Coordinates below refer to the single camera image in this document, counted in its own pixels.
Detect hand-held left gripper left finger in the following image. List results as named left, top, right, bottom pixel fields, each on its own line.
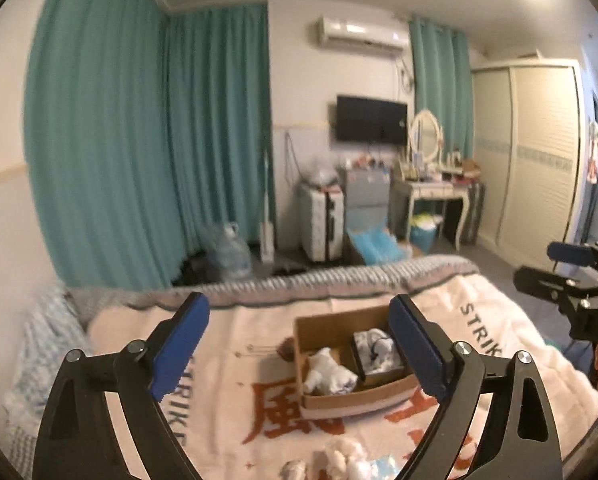
left=31, top=291, right=211, bottom=480

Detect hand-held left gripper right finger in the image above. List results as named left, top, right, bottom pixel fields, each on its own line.
left=388, top=294, right=564, bottom=480

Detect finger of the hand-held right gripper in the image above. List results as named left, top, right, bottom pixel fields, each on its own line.
left=548, top=241, right=598, bottom=277
left=513, top=266, right=587, bottom=313

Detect brown cardboard box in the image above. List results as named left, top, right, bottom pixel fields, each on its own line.
left=293, top=304, right=430, bottom=411

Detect white pink soft sock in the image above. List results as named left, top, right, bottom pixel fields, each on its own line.
left=311, top=437, right=376, bottom=480

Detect light blue soft item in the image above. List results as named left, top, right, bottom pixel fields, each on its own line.
left=371, top=455, right=406, bottom=480

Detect white-grey socks in inner box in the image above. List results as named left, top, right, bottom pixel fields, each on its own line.
left=350, top=327, right=413, bottom=382

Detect white blue patterned cloth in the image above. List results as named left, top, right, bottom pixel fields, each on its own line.
left=356, top=329, right=396, bottom=362

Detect black floor bag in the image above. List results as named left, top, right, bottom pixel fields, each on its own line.
left=178, top=257, right=215, bottom=284

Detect white printed blanket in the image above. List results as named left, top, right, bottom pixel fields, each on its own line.
left=86, top=257, right=598, bottom=480

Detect dark striped suitcase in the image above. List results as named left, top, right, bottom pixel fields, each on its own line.
left=462, top=182, right=486, bottom=242

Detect large clear water bottle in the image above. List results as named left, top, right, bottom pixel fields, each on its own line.
left=201, top=222, right=253, bottom=281

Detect cream sliding wardrobe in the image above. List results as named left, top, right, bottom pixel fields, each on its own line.
left=471, top=59, right=583, bottom=262

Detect blue packet pile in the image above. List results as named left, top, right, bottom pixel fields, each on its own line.
left=348, top=226, right=406, bottom=264

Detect blue trash bin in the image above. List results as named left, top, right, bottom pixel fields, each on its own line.
left=410, top=214, right=444, bottom=255

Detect grey striped bedding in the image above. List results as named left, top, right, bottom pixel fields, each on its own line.
left=69, top=255, right=481, bottom=313

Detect blue white patterned pillow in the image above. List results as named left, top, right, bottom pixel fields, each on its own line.
left=3, top=280, right=96, bottom=463

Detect white dressing table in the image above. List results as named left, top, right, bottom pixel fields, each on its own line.
left=394, top=164, right=481, bottom=252

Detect white stick vacuum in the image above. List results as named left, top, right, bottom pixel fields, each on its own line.
left=259, top=149, right=276, bottom=264

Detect white suitcase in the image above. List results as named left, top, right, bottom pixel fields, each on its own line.
left=299, top=185, right=348, bottom=262

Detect oval white mirror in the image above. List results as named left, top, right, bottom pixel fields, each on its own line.
left=408, top=110, right=444, bottom=164

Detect clear plastic bag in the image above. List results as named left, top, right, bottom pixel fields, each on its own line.
left=301, top=157, right=340, bottom=189

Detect narrow teal curtain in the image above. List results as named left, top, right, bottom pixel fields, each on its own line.
left=408, top=15, right=475, bottom=162

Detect wide teal curtain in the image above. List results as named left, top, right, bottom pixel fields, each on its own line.
left=24, top=0, right=174, bottom=290

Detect white air conditioner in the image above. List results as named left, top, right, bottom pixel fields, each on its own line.
left=315, top=16, right=409, bottom=52

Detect wall poster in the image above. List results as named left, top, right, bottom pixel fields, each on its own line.
left=586, top=94, right=598, bottom=187

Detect black wall television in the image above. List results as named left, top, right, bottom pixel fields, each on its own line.
left=335, top=94, right=409, bottom=144

